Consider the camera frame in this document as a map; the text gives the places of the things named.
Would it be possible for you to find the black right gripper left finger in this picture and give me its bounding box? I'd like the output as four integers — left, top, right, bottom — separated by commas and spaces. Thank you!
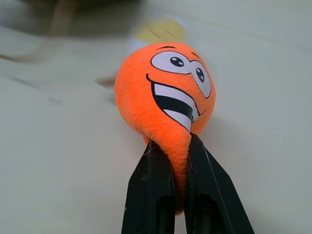
121, 137, 180, 234

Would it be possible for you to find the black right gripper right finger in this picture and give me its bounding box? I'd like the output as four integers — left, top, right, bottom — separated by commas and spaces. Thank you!
184, 111, 255, 234

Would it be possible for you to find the orange smiley face plush ball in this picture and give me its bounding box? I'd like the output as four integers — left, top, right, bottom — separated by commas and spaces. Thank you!
114, 41, 216, 215

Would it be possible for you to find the yellow plush ball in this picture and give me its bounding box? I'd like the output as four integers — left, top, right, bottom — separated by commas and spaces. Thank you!
133, 19, 187, 45

